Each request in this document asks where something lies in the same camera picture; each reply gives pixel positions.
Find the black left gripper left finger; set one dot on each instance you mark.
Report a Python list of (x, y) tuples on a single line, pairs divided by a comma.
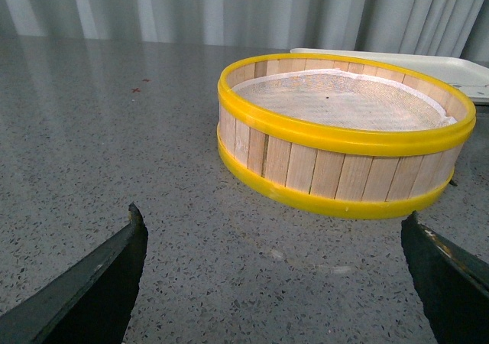
[(92, 301)]

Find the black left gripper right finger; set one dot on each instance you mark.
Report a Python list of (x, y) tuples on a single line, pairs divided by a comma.
[(451, 283)]

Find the white plastic tray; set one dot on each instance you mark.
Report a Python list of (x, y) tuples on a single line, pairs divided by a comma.
[(468, 77)]

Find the yellow rimmed bamboo steamer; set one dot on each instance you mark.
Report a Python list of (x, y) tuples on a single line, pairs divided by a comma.
[(336, 171)]

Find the white mesh steamer liner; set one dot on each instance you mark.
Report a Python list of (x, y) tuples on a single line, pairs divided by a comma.
[(346, 100)]

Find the grey pleated curtain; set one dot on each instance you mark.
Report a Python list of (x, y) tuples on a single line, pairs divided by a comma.
[(451, 28)]

